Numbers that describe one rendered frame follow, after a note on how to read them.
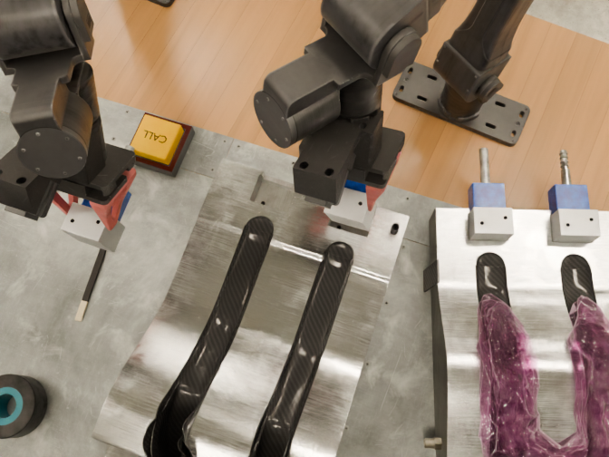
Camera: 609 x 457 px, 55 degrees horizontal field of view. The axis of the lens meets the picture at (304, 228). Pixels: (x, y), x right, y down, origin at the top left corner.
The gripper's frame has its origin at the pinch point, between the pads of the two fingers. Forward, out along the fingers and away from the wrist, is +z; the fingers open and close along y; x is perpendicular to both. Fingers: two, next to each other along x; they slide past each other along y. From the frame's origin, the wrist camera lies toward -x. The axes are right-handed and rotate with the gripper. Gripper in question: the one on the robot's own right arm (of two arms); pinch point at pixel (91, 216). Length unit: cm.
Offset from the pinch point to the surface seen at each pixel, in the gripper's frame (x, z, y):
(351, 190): 11.0, -5.8, 28.5
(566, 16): 157, 25, 69
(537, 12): 156, 26, 60
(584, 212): 22, -4, 57
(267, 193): 14.8, 2.3, 17.2
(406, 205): 23.5, 4.8, 35.6
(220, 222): 7.8, 3.0, 13.3
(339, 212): 8.8, -4.0, 28.0
